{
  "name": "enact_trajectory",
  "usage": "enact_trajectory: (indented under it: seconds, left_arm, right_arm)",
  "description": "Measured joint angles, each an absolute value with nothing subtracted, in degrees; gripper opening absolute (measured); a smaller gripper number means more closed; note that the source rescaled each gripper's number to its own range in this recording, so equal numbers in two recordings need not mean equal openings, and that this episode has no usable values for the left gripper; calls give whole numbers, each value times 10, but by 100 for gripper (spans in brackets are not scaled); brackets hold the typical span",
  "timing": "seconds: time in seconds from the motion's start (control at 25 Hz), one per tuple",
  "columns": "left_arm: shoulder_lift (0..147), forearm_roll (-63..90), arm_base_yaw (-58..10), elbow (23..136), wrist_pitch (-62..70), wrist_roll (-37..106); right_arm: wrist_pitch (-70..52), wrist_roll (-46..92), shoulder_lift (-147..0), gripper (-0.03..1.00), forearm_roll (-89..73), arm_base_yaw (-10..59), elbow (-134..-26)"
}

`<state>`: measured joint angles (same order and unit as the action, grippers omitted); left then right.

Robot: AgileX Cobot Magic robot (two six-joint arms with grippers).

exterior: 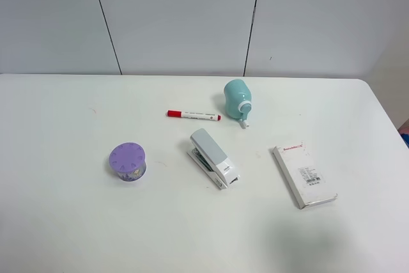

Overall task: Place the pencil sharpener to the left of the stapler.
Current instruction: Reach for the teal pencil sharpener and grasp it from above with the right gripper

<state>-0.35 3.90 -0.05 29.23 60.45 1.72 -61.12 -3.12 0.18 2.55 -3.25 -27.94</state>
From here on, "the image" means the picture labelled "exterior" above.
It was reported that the white grey stapler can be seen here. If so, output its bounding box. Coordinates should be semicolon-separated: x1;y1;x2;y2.
187;129;240;190

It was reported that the red capped white marker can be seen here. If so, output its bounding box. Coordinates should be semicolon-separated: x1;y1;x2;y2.
166;110;221;121

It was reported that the purple lidded round container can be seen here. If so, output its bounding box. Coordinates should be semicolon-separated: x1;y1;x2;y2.
109;143;146;182

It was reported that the white flat cardboard box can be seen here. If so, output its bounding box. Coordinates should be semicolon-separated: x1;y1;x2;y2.
273;141;337;209

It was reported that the blue object at table edge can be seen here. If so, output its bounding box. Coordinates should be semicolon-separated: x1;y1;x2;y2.
400;132;409;148

